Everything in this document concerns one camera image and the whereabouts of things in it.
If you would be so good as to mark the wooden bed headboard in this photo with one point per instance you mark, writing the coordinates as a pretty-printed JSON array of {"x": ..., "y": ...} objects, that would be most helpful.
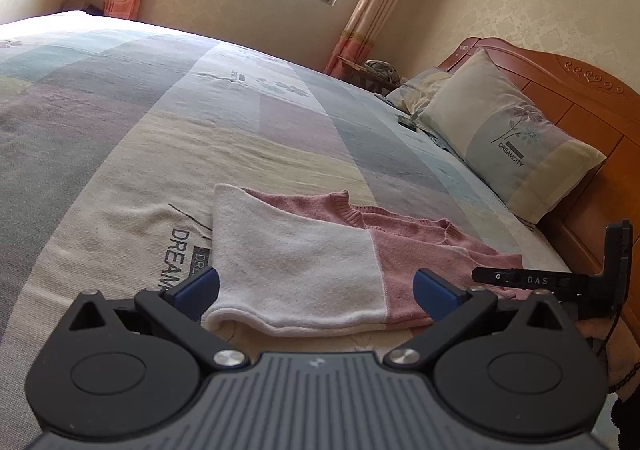
[{"x": 600, "y": 120}]

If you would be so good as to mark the dark low object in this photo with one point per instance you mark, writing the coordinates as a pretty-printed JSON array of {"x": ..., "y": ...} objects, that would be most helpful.
[{"x": 92, "y": 10}]

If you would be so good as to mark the bed with pastel sheet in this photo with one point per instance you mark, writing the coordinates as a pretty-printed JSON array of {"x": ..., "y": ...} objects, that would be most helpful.
[{"x": 125, "y": 130}]

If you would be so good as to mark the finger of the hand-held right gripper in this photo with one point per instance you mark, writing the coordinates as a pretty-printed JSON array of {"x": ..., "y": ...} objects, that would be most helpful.
[{"x": 492, "y": 276}]

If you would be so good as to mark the wooden nightstand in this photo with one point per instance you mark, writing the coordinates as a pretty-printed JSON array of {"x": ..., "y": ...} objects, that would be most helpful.
[{"x": 360, "y": 75}]

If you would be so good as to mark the person's right hand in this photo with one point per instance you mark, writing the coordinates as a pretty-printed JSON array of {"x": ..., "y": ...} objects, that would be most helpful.
[{"x": 592, "y": 332}]

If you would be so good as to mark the pale blue yellow pillow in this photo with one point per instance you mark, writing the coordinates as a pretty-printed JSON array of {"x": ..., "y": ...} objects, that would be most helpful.
[{"x": 415, "y": 92}]

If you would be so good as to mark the large floral printed pillow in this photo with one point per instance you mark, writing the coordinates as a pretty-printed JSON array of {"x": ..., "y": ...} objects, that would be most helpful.
[{"x": 500, "y": 145}]

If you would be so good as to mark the pink and white knit sweater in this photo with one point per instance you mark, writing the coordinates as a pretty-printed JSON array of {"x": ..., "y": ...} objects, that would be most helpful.
[{"x": 300, "y": 255}]

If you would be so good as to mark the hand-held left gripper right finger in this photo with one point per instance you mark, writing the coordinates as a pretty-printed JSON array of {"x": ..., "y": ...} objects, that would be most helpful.
[{"x": 435, "y": 295}]

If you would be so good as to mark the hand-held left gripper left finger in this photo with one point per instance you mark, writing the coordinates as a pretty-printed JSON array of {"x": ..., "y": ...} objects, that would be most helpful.
[{"x": 197, "y": 290}]

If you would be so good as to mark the grey patterned cloth bundle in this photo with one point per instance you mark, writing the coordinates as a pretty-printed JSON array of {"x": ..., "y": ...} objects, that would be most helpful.
[{"x": 382, "y": 69}]

